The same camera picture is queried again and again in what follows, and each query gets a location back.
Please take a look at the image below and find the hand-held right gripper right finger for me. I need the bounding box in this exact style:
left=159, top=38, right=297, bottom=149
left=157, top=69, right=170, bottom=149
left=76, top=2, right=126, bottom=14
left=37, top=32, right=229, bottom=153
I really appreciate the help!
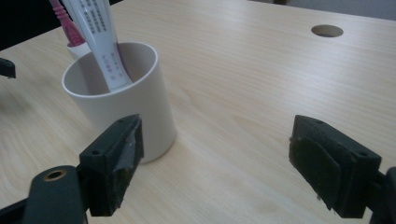
left=289, top=114, right=383, bottom=219

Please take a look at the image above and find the white cup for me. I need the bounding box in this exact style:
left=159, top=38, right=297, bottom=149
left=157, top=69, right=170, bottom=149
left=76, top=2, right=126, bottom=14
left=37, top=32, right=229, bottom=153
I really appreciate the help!
left=61, top=41, right=177, bottom=164

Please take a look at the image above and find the pink toothbrush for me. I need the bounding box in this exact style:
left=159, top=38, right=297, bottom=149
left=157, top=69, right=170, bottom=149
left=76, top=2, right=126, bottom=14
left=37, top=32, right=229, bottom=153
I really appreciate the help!
left=49, top=0, right=87, bottom=48

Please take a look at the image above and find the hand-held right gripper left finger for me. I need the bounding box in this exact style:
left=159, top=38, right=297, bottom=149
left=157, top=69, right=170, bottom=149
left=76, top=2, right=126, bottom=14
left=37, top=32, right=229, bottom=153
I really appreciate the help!
left=78, top=113, right=146, bottom=217

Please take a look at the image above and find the white and purple toothpaste tube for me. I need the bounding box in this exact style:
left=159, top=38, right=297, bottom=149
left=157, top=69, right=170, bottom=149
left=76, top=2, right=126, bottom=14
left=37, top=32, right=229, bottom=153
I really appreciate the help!
left=60, top=0, right=134, bottom=93

